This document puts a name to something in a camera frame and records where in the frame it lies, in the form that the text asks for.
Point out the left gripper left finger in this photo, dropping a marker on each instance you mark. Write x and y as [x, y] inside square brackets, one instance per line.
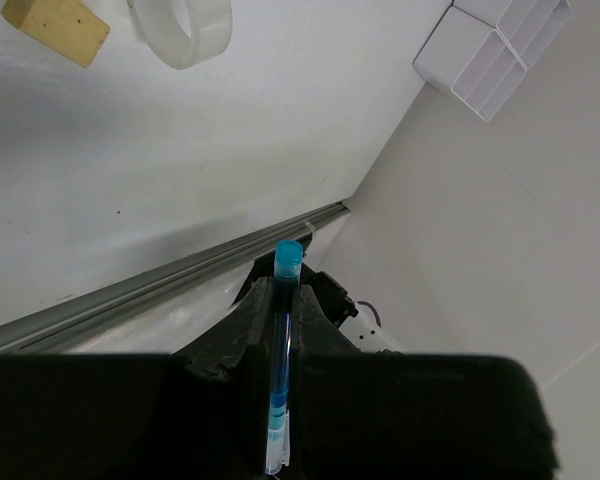
[228, 369]

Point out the white compartment organizer box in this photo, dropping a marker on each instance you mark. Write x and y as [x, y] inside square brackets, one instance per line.
[480, 51]

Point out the clear tape roll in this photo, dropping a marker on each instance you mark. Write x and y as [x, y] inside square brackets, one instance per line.
[210, 25]

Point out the blue pen refill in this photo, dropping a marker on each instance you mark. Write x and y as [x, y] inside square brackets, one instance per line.
[287, 272]

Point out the tan eraser block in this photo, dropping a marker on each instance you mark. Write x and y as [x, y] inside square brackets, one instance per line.
[67, 27]

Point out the aluminium rail frame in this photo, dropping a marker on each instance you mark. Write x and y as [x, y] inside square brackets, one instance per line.
[64, 326]

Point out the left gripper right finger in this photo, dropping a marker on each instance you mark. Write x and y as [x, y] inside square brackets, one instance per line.
[334, 399]

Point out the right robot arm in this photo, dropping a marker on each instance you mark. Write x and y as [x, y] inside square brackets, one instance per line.
[358, 322]

